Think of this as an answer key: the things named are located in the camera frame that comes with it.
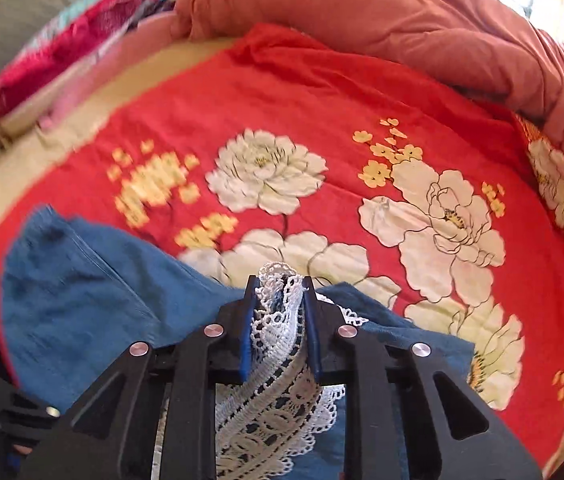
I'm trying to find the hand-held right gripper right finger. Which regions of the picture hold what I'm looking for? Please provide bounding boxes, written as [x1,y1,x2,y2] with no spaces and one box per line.
[303,275,543,480]

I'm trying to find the grey quilted headboard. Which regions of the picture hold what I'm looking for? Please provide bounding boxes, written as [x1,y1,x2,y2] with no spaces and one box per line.
[0,0,223,176]

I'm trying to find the red floral blanket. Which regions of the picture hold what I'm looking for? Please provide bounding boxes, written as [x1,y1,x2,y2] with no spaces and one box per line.
[0,22,564,466]

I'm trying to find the blue denim pants lace trim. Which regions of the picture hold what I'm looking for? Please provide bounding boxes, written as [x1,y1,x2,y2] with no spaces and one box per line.
[0,205,478,480]

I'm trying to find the light floral cloth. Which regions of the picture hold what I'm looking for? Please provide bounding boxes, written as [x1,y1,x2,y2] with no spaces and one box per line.
[7,0,128,133]

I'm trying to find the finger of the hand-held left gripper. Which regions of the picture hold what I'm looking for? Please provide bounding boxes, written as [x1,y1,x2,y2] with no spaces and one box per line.
[0,392,63,443]

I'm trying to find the pale pink cloth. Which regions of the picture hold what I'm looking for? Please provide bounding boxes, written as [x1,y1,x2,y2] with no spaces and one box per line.
[37,12,188,131]

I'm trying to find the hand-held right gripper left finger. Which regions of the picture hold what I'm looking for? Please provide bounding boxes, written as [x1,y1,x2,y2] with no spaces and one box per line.
[17,275,263,480]

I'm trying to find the orange duvet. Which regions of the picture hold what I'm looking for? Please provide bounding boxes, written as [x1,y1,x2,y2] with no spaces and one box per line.
[172,0,564,161]

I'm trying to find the magenta cloth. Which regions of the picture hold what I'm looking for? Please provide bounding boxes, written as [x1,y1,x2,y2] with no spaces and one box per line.
[0,0,163,121]

